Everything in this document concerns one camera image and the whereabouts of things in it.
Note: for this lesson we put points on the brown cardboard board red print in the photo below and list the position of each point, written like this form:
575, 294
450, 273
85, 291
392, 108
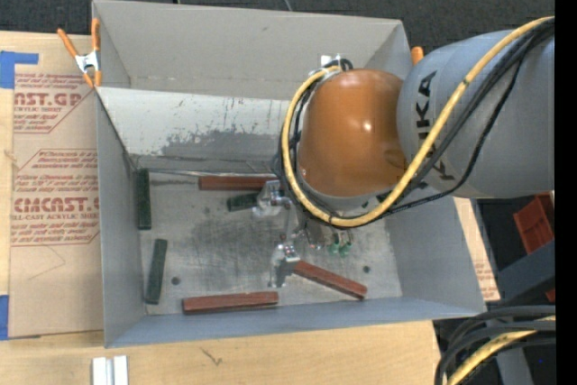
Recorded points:
54, 266

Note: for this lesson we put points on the red-brown flat block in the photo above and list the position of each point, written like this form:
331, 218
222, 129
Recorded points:
333, 280
230, 183
230, 302

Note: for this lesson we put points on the grey metal bin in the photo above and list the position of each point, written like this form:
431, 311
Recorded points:
216, 248

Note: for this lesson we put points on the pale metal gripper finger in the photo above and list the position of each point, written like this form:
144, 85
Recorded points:
285, 259
272, 194

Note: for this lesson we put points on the dark green flat block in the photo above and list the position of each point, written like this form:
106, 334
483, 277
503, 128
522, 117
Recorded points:
241, 202
143, 200
157, 270

